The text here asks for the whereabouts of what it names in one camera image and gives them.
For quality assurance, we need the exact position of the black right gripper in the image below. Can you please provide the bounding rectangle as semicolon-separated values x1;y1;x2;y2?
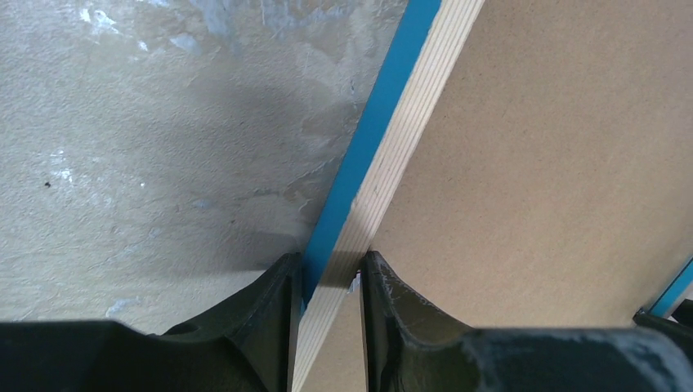
633;299;692;346

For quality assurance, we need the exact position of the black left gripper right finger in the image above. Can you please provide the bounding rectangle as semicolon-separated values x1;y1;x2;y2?
360;252;692;391

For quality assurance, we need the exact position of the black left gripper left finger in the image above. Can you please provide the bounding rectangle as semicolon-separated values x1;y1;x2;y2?
1;254;302;391

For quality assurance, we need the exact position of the blue wooden picture frame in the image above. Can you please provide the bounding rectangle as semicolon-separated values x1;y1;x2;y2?
291;0;693;392

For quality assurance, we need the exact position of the brown cardboard backing board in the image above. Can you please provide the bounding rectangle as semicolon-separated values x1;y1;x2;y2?
300;0;693;392

